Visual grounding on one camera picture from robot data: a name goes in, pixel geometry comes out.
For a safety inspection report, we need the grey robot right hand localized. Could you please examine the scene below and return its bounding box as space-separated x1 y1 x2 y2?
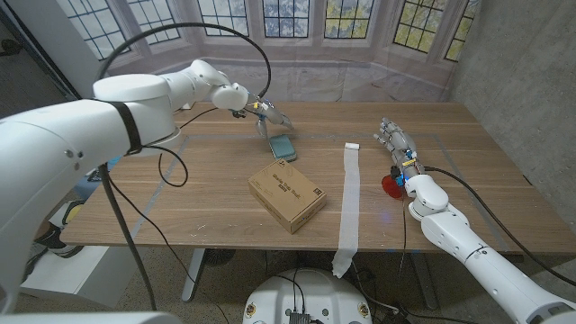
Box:
373 117 425 179

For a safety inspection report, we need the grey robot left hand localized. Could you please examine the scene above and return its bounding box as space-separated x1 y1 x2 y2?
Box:
245 94 294 140

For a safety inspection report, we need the blue ribbed case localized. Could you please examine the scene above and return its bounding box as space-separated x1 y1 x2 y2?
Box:
268 133 298 163

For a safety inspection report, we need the white gauze bandage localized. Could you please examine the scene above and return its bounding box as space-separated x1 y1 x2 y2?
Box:
331 142 362 279

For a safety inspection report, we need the red plastic cup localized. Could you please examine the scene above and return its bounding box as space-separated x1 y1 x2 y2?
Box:
381 174 405 201

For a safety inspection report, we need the brown cardboard package box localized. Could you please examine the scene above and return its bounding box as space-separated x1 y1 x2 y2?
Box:
247 157 328 235

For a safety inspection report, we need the printed window backdrop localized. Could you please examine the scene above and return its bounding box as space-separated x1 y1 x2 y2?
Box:
56 0 482 109

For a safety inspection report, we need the grey metal table leg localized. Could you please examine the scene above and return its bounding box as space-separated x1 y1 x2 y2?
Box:
181 247 207 302
409 252 440 311

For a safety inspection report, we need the black round fan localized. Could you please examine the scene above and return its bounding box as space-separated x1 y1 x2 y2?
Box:
202 248 236 267

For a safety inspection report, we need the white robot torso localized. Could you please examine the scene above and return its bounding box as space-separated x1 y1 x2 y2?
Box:
242 268 374 324

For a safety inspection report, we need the blue bin with tools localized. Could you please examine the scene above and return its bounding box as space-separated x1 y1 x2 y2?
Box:
80 155 123 202

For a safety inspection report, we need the yellow black object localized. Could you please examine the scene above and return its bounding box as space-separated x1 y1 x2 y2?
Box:
61 201 86 226

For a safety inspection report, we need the grey black sneaker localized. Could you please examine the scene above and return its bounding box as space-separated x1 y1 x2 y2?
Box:
33 222 85 260

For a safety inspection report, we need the white robot head housing edge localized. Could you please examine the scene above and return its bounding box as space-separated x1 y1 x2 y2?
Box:
0 311 181 324

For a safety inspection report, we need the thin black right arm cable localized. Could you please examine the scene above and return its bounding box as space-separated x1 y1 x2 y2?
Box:
395 197 407 276

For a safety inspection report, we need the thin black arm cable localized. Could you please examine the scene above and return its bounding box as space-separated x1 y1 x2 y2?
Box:
106 106 235 324
395 197 407 276

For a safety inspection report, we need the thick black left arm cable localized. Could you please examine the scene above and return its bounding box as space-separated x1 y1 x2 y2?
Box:
96 22 273 311

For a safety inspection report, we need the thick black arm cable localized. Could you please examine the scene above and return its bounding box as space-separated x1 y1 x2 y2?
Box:
96 22 273 311
422 165 576 288

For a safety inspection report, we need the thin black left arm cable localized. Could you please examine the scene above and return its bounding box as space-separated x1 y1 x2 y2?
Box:
106 106 235 324

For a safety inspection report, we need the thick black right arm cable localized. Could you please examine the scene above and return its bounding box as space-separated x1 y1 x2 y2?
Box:
422 165 576 288

